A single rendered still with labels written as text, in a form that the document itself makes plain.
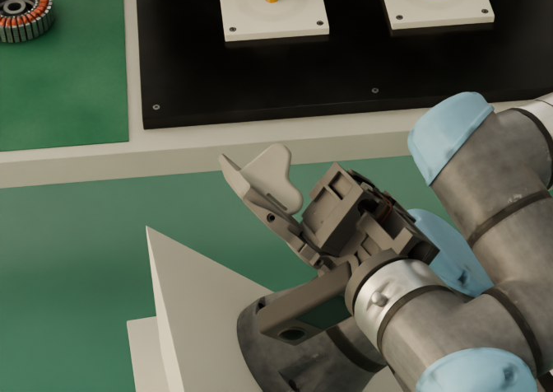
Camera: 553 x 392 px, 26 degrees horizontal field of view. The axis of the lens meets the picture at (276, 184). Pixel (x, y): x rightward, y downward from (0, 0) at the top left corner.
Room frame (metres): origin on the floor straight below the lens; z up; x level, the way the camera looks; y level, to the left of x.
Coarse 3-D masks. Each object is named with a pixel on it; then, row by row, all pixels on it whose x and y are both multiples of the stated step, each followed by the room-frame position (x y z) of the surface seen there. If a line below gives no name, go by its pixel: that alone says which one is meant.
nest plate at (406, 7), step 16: (384, 0) 1.41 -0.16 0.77; (400, 0) 1.39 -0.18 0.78; (416, 0) 1.39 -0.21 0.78; (432, 0) 1.39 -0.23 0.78; (448, 0) 1.39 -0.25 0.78; (464, 0) 1.39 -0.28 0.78; (480, 0) 1.39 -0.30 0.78; (400, 16) 1.36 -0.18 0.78; (416, 16) 1.36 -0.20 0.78; (432, 16) 1.36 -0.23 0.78; (448, 16) 1.36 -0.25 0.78; (464, 16) 1.36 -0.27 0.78; (480, 16) 1.36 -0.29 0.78
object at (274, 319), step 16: (336, 272) 0.62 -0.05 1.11; (304, 288) 0.63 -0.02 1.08; (320, 288) 0.62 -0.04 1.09; (336, 288) 0.61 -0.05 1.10; (272, 304) 0.63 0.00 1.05; (288, 304) 0.62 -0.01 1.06; (304, 304) 0.61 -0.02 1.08; (320, 304) 0.61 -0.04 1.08; (336, 304) 0.61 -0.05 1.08; (272, 320) 0.62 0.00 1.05; (288, 320) 0.61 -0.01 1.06; (304, 320) 0.61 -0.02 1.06; (320, 320) 0.61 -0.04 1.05; (336, 320) 0.62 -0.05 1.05; (272, 336) 0.62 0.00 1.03; (288, 336) 0.61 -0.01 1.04; (304, 336) 0.62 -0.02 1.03
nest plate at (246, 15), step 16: (224, 0) 1.39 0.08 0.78; (240, 0) 1.39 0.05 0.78; (256, 0) 1.39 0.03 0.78; (288, 0) 1.39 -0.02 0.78; (304, 0) 1.39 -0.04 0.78; (320, 0) 1.39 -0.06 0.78; (224, 16) 1.36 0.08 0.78; (240, 16) 1.36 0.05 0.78; (256, 16) 1.36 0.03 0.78; (272, 16) 1.36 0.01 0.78; (288, 16) 1.36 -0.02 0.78; (304, 16) 1.36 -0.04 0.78; (320, 16) 1.36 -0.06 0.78; (240, 32) 1.32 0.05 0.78; (256, 32) 1.32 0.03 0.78; (272, 32) 1.32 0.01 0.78; (288, 32) 1.33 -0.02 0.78; (304, 32) 1.33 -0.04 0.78; (320, 32) 1.33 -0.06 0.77
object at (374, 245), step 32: (320, 192) 0.69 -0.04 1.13; (352, 192) 0.67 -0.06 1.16; (384, 192) 0.72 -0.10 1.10; (320, 224) 0.67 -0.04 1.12; (352, 224) 0.65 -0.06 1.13; (384, 224) 0.66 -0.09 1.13; (320, 256) 0.64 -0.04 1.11; (352, 256) 0.63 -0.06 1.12; (384, 256) 0.61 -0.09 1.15; (416, 256) 0.62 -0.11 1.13; (352, 288) 0.59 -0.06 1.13
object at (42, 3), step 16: (0, 0) 1.41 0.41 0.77; (16, 0) 1.40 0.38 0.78; (32, 0) 1.41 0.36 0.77; (48, 0) 1.39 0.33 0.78; (0, 16) 1.35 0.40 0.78; (16, 16) 1.35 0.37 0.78; (32, 16) 1.35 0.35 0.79; (48, 16) 1.36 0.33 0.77; (0, 32) 1.33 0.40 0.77; (16, 32) 1.33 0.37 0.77; (32, 32) 1.34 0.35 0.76
